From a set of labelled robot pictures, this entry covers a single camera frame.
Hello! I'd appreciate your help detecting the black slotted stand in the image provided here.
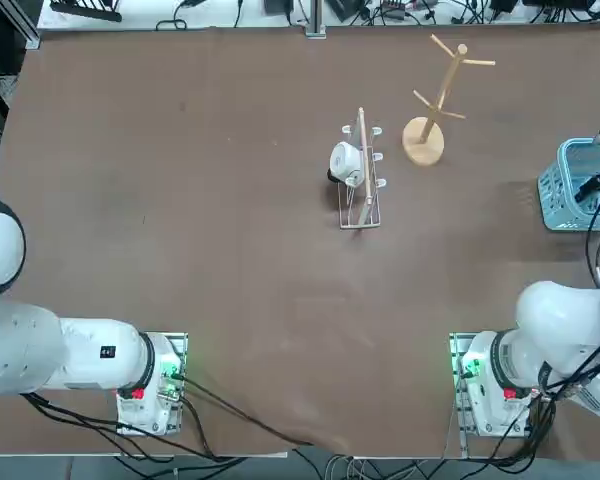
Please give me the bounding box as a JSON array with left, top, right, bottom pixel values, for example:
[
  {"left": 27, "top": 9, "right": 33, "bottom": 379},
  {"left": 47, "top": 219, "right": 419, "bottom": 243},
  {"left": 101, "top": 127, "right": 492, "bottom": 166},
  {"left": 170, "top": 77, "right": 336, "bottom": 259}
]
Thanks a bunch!
[{"left": 48, "top": 0, "right": 125, "bottom": 24}]

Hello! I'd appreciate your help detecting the aluminium corner profile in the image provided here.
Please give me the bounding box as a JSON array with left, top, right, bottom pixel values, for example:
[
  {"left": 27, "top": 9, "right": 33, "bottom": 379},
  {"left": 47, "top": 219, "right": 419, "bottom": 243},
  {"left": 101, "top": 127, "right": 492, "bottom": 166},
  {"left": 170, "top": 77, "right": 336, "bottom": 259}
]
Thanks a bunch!
[{"left": 0, "top": 0, "right": 42, "bottom": 50}]

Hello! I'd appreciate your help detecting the white wire cup rack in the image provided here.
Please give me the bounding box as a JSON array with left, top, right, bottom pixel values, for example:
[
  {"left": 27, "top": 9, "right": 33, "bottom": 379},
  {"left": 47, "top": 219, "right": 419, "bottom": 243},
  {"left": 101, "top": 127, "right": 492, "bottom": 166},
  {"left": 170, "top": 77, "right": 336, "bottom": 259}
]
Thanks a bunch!
[{"left": 337, "top": 106, "right": 389, "bottom": 231}]

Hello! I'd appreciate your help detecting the white mug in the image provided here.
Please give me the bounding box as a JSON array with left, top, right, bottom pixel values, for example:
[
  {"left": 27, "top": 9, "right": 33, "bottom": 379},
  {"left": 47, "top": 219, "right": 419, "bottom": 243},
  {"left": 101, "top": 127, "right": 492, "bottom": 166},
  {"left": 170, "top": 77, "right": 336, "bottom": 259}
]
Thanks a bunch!
[{"left": 328, "top": 141, "right": 367, "bottom": 185}]

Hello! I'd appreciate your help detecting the aluminium frame post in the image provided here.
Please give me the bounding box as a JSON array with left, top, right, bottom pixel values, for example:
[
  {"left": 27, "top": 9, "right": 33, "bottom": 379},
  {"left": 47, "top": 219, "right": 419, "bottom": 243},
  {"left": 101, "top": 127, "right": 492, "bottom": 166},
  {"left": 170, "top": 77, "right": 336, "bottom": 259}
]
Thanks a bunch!
[{"left": 303, "top": 0, "right": 328, "bottom": 39}]

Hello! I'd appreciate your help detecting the light blue plastic basket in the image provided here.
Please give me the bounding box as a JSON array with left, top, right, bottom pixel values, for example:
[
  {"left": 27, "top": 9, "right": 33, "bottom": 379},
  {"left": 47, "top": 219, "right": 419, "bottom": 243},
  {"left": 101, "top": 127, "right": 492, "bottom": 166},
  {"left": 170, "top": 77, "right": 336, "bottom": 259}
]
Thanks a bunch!
[{"left": 537, "top": 137, "right": 600, "bottom": 232}]

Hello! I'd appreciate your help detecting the wooden cup tree rack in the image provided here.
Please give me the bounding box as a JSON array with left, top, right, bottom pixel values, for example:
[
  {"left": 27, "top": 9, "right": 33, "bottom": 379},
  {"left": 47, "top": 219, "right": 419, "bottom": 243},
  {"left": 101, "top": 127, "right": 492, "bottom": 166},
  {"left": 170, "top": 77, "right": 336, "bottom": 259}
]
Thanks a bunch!
[{"left": 401, "top": 33, "right": 496, "bottom": 168}]

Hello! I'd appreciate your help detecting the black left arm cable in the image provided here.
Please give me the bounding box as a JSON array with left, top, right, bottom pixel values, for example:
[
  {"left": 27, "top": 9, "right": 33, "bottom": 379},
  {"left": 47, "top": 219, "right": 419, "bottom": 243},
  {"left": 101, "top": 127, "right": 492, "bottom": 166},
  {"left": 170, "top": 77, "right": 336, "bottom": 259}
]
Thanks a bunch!
[{"left": 179, "top": 374, "right": 315, "bottom": 447}]

